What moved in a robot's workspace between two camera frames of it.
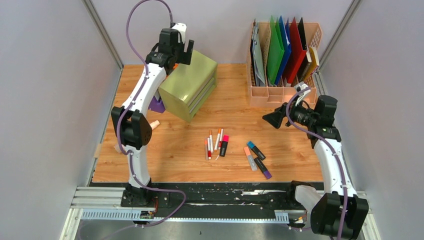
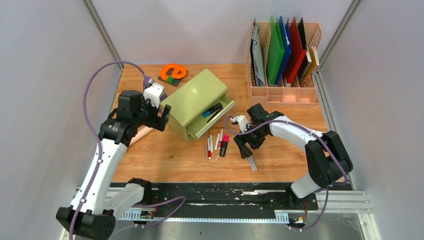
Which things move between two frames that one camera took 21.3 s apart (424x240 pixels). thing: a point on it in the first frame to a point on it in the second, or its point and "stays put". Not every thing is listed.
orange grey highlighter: (251, 159) stays put
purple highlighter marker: (262, 168) to (215, 114)
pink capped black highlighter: (224, 145) stays put
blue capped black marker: (259, 154) to (208, 111)
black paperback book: (307, 59) stays put
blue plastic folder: (287, 41) stays put
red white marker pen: (209, 150) stays put
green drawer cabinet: (187, 86) to (198, 104)
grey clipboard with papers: (259, 70) stays put
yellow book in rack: (314, 64) stays put
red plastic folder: (297, 53) stays put
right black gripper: (275, 118) to (241, 141)
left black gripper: (187, 55) to (161, 121)
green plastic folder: (276, 50) stays put
